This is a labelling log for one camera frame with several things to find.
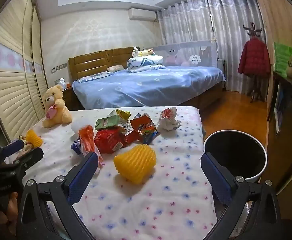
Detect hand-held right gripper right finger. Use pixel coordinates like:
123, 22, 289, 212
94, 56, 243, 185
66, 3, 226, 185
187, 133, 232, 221
200, 152, 281, 240

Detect grey bed guard rail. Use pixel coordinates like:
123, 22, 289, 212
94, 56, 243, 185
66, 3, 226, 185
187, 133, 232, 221
153, 40, 218, 68

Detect grey patterned curtains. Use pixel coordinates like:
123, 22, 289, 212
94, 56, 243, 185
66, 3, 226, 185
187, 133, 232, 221
157, 0, 264, 95

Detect orange snack bag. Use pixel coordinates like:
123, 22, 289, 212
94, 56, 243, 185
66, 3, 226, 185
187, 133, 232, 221
130, 116, 159, 144

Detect green drink carton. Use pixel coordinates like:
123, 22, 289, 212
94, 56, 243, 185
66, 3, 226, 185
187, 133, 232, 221
95, 111, 123, 131

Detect yellow green snack packet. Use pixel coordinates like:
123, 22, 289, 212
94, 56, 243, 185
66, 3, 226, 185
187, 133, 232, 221
116, 109, 131, 122

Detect person's left hand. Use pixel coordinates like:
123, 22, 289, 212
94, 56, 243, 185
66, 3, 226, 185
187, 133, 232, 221
0, 192, 19, 233

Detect red white milk carton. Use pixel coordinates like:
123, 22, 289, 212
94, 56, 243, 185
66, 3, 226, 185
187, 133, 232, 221
120, 121, 140, 145

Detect yellow corn toy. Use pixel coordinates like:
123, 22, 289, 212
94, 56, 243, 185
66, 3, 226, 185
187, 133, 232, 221
25, 129, 44, 145

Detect flat blue white pillow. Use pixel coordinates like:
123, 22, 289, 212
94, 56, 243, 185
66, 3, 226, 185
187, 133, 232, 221
77, 72, 113, 83

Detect wooden bed blue sheet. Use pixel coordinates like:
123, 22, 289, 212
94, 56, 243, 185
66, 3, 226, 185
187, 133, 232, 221
68, 47, 226, 110

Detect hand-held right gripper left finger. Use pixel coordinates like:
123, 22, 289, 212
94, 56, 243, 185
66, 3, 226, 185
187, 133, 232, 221
17, 152, 99, 240

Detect yellow white plush toy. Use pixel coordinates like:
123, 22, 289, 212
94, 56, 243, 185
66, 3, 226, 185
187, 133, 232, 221
132, 47, 156, 57

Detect dark wooden coat rack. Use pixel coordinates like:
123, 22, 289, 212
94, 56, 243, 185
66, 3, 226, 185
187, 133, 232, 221
243, 22, 263, 103

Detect white trash bin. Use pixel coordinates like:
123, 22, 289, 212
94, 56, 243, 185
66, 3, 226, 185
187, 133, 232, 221
203, 129, 268, 184

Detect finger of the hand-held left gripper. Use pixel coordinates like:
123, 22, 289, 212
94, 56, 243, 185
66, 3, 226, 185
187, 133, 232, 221
0, 139, 25, 165
11, 147, 44, 178

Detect cream louvred closet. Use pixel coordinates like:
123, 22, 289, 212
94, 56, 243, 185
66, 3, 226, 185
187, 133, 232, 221
0, 0, 49, 143

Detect white floral bed sheet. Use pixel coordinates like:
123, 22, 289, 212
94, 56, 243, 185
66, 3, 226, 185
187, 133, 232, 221
18, 106, 219, 240

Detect red snack bag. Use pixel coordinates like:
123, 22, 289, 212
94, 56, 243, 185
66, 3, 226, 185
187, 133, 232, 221
94, 127, 128, 154

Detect red padded jacket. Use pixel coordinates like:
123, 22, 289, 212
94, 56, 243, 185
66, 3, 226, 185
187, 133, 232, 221
237, 37, 271, 76

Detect large yellow foam fruit net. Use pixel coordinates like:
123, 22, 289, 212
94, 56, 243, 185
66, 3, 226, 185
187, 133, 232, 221
113, 144, 157, 184

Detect tall wooden wardrobe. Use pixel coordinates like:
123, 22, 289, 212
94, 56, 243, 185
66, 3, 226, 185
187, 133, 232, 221
252, 0, 292, 103

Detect white air conditioner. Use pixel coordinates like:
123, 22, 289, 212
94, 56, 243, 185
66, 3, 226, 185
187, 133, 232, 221
128, 8, 157, 22

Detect wooden nightstand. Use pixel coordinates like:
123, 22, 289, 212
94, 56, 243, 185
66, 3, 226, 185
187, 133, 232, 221
62, 87, 79, 110

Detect wall switch panel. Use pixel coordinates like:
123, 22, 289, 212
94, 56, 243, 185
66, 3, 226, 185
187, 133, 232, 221
51, 64, 68, 73

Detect orange white plastic wrapper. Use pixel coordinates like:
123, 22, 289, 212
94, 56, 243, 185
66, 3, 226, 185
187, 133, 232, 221
78, 125, 105, 170

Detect white red wrapper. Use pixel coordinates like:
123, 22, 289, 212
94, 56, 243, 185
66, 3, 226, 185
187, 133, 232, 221
158, 107, 182, 131

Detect yellow teddy bear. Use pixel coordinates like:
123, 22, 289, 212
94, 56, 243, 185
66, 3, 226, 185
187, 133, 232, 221
41, 84, 73, 128

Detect folded blue white quilt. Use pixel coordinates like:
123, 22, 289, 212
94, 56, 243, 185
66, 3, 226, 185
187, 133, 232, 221
127, 55, 166, 73

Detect framed picture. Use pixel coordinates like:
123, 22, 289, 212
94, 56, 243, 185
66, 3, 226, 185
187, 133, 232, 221
273, 82, 285, 134

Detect stack of green boxes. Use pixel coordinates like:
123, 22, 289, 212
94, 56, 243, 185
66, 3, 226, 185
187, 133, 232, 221
273, 42, 292, 78

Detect small blue white wrapper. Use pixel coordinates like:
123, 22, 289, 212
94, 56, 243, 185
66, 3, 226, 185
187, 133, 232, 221
70, 140, 83, 155

